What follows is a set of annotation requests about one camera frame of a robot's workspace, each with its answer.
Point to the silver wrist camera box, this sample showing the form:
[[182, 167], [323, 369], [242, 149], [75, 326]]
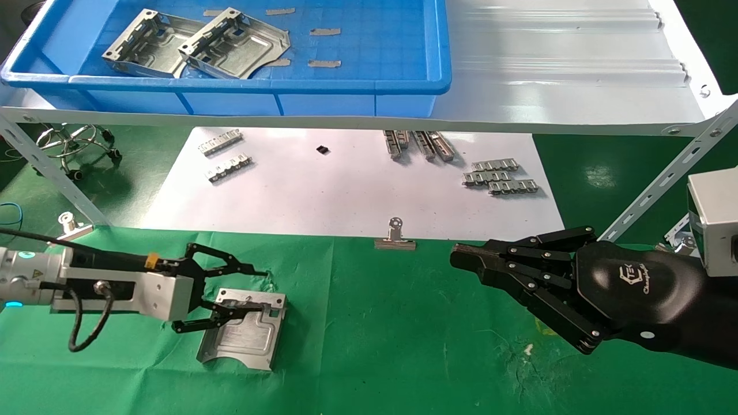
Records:
[[715, 219]]

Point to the small black plastic piece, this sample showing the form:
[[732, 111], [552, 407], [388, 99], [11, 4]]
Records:
[[323, 150]]

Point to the stamped sheet metal plate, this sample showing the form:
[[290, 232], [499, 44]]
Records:
[[248, 343], [150, 52], [236, 49]]

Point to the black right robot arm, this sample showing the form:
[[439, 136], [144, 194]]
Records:
[[715, 334]]

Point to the grey metal rail part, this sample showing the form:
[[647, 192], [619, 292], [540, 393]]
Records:
[[404, 139], [392, 145], [443, 147], [424, 146]]

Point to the grey tape strip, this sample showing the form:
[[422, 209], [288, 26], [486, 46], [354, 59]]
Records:
[[324, 31], [323, 64], [280, 11], [213, 12], [281, 62]]

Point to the blue plastic bin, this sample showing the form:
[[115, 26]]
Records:
[[369, 52]]

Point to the white metal shelf rack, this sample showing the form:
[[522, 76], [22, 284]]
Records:
[[576, 57]]

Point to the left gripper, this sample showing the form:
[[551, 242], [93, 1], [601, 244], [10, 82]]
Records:
[[161, 294]]

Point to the green table cloth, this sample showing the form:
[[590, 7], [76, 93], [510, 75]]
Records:
[[403, 346]]

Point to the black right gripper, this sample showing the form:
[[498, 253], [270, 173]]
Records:
[[634, 288]]

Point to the stool wheeled base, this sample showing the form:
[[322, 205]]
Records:
[[70, 142]]

